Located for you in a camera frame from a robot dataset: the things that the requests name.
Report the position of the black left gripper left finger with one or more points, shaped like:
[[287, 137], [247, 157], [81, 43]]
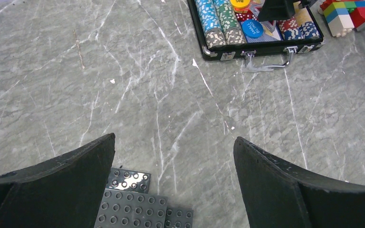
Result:
[[62, 192]]

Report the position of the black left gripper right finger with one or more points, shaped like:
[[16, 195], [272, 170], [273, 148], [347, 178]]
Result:
[[279, 194]]

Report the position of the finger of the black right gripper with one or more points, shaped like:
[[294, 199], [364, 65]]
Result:
[[276, 10]]

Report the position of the black poker chip case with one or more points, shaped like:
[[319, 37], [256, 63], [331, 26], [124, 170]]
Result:
[[263, 56]]

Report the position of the red die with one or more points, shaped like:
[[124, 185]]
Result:
[[241, 17]]

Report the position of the blue small blind button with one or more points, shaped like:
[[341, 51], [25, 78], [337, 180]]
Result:
[[252, 28]]

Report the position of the yellow big blind button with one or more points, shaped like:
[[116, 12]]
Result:
[[240, 4]]

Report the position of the black triangular all-in marker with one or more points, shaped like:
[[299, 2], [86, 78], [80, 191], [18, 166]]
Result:
[[270, 25]]

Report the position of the red backed card deck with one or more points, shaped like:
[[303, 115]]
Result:
[[253, 2]]

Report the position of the purple red blue chip stack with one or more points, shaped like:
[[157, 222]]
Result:
[[289, 29]]

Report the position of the yellow and blue chip stack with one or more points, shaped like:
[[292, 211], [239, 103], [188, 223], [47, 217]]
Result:
[[306, 25]]

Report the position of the green and grey chip stack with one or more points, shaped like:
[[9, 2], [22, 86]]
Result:
[[229, 23]]

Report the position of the lower dark grey baseplate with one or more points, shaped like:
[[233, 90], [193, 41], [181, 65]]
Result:
[[135, 181]]

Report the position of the large dark grey baseplate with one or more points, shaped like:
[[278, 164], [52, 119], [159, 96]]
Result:
[[126, 209]]

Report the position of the blue and grey chip stack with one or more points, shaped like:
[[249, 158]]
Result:
[[210, 23]]

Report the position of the colourful toy brick figure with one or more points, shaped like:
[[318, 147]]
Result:
[[343, 16]]

